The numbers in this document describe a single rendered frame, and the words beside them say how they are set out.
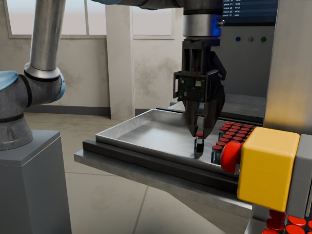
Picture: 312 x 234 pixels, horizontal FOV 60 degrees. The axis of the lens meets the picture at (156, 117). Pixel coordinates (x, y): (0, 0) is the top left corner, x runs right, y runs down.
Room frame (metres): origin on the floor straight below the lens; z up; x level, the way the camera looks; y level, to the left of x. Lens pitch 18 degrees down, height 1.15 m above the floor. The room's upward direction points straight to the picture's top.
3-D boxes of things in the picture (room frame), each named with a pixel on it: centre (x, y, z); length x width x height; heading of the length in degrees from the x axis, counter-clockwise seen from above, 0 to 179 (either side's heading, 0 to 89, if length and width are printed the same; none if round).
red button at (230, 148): (0.31, -0.10, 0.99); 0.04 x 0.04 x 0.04; 59
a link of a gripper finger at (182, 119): (0.56, -0.07, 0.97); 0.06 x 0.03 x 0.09; 149
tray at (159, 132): (0.62, -0.07, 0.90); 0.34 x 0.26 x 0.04; 59
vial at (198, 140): (0.57, -0.10, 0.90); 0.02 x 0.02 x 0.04
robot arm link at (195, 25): (0.55, -0.09, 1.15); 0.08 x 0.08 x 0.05
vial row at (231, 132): (0.56, -0.16, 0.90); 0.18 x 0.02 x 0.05; 149
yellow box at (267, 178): (0.29, -0.14, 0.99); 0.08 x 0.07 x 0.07; 59
